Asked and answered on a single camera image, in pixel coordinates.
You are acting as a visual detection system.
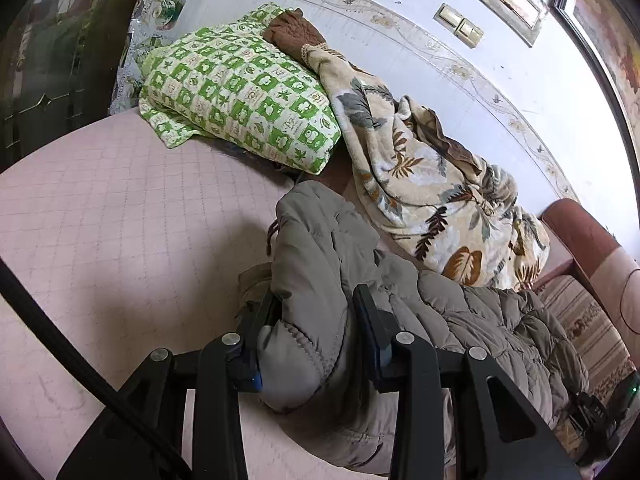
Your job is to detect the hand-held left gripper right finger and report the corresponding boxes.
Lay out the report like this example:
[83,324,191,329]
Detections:
[352,284,581,480]

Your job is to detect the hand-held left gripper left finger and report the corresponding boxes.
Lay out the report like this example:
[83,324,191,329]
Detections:
[57,287,279,480]

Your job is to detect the grey-brown quilted hooded jacket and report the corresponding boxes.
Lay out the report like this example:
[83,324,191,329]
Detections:
[237,180,592,476]

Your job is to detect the striped floral sofa cushion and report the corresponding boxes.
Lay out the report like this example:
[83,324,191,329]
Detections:
[532,274,639,441]

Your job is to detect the leaf print fleece blanket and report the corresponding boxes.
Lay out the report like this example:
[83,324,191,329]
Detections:
[302,42,551,292]

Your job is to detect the pink quilted bed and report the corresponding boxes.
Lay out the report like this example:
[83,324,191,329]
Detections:
[0,110,576,480]

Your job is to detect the green checkered pillow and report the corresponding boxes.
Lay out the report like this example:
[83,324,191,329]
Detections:
[137,2,344,176]

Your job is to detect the brown knitted cloth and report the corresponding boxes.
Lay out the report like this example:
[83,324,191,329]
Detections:
[262,8,327,61]

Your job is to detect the printed plastic bag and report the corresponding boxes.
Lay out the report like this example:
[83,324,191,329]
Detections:
[109,0,187,116]

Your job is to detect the wooden door with stained glass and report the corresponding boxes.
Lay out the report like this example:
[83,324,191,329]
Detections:
[0,0,182,175]

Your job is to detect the black cable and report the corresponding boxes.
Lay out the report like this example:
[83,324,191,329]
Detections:
[0,257,194,480]

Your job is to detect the beige wall light switch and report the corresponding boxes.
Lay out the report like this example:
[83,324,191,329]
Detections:
[434,3,464,29]
[457,18,485,49]

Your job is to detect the dark framed wall picture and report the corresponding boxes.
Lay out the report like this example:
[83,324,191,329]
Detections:
[552,0,640,201]

